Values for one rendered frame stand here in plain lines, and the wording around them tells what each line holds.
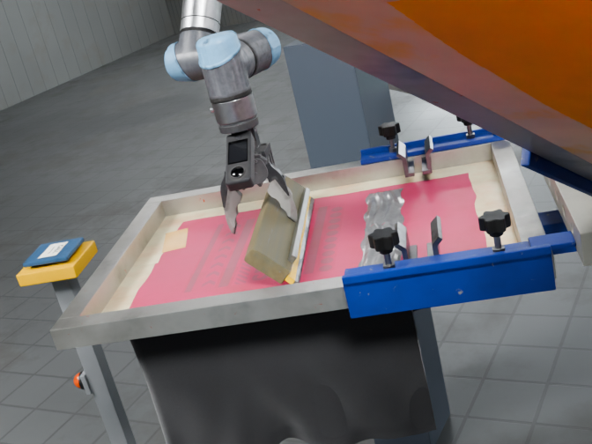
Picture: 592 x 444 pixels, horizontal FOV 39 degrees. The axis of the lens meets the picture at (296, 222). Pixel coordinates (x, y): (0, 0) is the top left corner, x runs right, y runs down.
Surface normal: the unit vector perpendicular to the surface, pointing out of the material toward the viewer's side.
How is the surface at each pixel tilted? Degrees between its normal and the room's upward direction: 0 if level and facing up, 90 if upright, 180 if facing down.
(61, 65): 90
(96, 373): 90
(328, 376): 96
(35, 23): 90
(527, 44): 148
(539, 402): 0
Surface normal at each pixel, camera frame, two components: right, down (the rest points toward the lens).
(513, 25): -0.12, 0.99
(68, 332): -0.11, 0.39
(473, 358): -0.22, -0.91
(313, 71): -0.44, 0.42
